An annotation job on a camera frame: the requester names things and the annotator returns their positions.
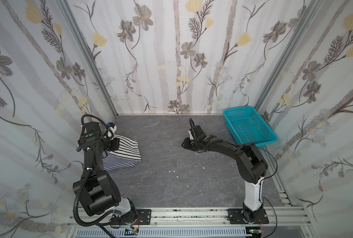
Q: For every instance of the green circuit board right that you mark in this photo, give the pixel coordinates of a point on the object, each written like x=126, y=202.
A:
x=255, y=233

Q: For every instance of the black white striped tank top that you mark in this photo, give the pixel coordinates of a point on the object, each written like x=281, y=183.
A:
x=128, y=148

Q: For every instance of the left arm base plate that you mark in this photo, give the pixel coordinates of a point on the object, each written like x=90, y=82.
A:
x=140, y=217

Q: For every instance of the blue white striped tank top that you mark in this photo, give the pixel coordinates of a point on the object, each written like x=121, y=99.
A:
x=114, y=162

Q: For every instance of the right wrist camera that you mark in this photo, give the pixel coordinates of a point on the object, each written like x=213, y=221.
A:
x=191, y=134

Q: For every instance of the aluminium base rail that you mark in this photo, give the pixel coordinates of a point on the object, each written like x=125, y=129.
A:
x=177, y=217

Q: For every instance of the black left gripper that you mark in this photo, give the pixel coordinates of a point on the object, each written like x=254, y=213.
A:
x=112, y=144

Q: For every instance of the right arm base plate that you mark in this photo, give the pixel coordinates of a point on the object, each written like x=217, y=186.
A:
x=243, y=217

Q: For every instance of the aluminium corner post left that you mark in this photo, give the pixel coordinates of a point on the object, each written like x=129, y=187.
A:
x=87, y=54

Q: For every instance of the green circuit board left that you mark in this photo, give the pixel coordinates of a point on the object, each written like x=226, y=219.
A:
x=132, y=232

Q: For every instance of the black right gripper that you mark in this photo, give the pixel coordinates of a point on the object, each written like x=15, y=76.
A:
x=190, y=143

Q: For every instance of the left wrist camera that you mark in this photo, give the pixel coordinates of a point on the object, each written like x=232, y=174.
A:
x=111, y=129

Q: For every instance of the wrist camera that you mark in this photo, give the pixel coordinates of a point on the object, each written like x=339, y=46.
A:
x=191, y=134
x=111, y=129

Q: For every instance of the white slotted cable duct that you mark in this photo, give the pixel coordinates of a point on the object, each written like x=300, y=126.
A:
x=184, y=232

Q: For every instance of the aluminium corner post right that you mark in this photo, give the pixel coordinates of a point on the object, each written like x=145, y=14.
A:
x=298, y=33

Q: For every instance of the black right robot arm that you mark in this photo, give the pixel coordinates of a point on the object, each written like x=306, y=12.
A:
x=251, y=165

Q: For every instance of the aluminium corner post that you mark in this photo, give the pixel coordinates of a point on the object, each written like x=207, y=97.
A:
x=298, y=33
x=87, y=54

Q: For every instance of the teal plastic basket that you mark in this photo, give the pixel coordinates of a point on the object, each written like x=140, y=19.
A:
x=247, y=126

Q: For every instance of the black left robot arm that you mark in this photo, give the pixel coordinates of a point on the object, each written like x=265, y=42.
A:
x=98, y=201

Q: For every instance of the green circuit board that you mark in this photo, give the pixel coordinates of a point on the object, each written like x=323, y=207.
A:
x=255, y=233
x=132, y=232

